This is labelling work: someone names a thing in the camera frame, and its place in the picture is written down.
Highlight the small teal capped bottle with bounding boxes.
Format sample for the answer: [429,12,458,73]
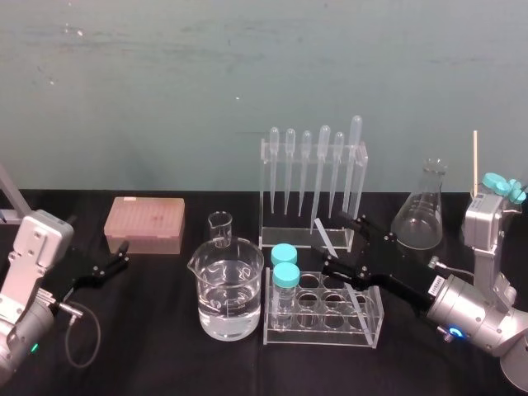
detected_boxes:
[507,177,528,205]

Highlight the left gripper dark cable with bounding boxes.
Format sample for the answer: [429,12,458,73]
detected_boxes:
[53,302,103,370]

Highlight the black table cloth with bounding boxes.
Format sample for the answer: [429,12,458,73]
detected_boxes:
[0,188,528,396]

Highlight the clear acrylic pipette stand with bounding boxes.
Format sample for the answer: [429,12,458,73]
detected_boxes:
[259,137,369,249]

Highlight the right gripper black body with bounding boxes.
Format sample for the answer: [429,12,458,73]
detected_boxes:
[361,233,441,318]

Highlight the clear vial with teal cap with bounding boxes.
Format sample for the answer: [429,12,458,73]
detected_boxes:
[270,243,299,274]
[271,262,303,332]

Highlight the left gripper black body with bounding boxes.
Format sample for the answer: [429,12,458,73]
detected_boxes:
[49,264,105,309]

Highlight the longest clear plastic transfer pipette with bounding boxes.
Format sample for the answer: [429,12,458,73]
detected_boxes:
[341,115,365,222]

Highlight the right gripper thin cable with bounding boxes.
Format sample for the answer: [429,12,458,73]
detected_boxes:
[427,255,478,277]

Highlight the large glass beaker with water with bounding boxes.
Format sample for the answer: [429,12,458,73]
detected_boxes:
[186,236,266,342]

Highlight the clear acrylic tube rack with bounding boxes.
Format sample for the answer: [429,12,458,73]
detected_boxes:
[262,265,385,351]

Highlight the pink pipette tip box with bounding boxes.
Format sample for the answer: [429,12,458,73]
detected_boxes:
[102,196,186,255]

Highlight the small empty glass beaker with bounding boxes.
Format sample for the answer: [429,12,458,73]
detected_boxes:
[207,210,233,249]

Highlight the clear glass conical flask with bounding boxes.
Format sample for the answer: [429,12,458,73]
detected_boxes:
[390,158,449,251]

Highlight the thin wooden stick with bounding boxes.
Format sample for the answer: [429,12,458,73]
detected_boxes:
[472,130,480,197]

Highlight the large teal capped bottle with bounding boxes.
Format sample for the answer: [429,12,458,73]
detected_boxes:
[482,172,513,200]

